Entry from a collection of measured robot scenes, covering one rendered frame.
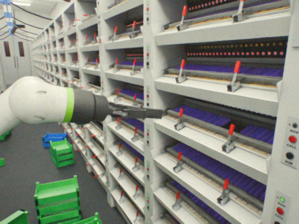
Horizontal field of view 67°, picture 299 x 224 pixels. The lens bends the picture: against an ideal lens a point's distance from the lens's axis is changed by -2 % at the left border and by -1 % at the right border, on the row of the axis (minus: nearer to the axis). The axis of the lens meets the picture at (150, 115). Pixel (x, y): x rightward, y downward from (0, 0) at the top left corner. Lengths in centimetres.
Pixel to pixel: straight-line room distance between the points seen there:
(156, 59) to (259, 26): 53
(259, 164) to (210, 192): 27
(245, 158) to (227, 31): 39
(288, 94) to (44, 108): 57
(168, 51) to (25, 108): 73
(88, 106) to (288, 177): 53
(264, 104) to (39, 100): 56
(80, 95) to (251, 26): 48
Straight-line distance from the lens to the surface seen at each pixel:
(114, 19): 176
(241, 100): 71
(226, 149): 77
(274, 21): 66
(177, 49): 114
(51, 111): 58
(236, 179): 94
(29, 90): 58
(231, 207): 87
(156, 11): 109
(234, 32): 73
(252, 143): 78
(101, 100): 63
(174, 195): 122
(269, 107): 66
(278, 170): 68
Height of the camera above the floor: 126
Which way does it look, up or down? 15 degrees down
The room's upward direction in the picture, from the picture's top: straight up
